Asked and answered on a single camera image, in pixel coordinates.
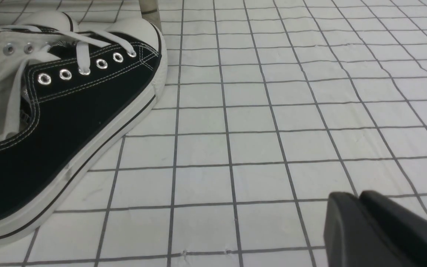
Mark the black canvas sneaker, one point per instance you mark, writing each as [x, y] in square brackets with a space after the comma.
[45, 22]
[65, 98]

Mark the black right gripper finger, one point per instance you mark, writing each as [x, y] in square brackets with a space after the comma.
[373, 231]

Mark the silver metal shoe rack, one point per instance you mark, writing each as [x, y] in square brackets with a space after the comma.
[150, 12]

